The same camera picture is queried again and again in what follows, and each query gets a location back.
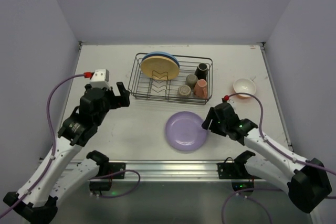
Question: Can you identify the pink cup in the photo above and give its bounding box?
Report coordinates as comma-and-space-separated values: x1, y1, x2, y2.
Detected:
194, 79, 208, 99

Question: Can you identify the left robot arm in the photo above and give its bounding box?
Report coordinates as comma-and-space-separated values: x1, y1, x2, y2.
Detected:
3, 82, 130, 223

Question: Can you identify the black cup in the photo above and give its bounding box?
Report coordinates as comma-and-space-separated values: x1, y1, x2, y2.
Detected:
195, 63, 209, 81

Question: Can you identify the orange white bowl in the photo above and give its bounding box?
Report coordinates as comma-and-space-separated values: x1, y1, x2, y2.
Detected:
233, 78, 257, 98

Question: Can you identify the purple plate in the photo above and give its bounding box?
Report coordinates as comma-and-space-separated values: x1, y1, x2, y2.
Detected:
165, 111, 207, 152

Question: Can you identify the black wire dish rack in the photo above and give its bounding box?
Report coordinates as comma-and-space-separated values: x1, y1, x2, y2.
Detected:
128, 52, 213, 104

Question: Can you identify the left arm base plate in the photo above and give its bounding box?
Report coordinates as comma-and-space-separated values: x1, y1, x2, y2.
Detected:
90, 161, 127, 180

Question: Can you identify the speckled grey cup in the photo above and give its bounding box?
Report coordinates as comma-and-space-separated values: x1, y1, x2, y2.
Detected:
177, 84, 192, 97

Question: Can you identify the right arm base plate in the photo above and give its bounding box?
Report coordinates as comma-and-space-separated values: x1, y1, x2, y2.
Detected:
217, 157, 259, 179

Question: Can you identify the aluminium rail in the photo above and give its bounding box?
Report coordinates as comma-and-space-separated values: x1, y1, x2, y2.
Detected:
34, 158, 309, 183

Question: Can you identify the yellow plate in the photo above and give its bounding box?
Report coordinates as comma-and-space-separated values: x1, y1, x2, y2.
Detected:
140, 56, 180, 81

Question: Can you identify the blue plate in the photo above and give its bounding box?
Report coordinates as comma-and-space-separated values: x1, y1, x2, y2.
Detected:
142, 51, 180, 67

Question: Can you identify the grey-green cup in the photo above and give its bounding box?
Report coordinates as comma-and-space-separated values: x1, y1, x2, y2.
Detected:
185, 74, 198, 89

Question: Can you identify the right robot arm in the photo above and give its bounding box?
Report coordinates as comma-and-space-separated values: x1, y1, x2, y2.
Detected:
202, 101, 332, 214

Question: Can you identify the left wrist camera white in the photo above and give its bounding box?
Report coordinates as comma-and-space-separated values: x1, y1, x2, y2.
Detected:
90, 69, 111, 90

